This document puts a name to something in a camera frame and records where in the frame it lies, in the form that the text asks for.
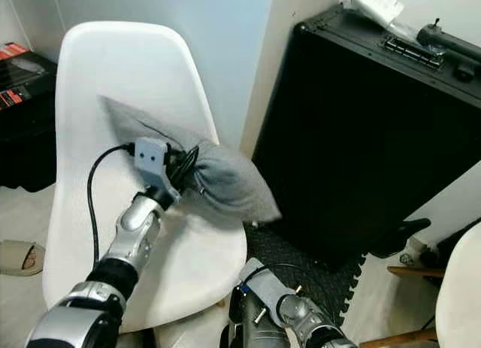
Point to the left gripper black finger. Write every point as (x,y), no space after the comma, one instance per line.
(193,164)
(174,164)

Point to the grey pillow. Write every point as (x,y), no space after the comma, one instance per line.
(237,183)

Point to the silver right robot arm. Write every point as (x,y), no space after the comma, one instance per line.
(308,318)

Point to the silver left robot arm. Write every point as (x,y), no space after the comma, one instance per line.
(135,228)

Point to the white plastic shell chair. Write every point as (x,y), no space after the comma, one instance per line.
(120,70)
(462,303)

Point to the wooden chair leg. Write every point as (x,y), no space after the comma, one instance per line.
(398,339)
(413,272)

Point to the black foam puzzle mat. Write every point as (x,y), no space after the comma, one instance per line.
(301,258)

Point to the black box with red labels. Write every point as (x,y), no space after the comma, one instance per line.
(26,130)

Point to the beige slipper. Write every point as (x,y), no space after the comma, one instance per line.
(19,259)

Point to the large black flight case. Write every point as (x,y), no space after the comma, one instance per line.
(361,130)

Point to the black curved plastic piece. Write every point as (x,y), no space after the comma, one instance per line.
(406,231)

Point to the white plastic pouch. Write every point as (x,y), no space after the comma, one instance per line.
(376,4)

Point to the black cylindrical tool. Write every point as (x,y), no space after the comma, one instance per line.
(451,41)

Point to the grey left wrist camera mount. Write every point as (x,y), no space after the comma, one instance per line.
(150,156)

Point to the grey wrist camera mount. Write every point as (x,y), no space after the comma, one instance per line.
(263,284)
(150,156)

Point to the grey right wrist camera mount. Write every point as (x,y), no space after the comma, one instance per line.
(263,284)

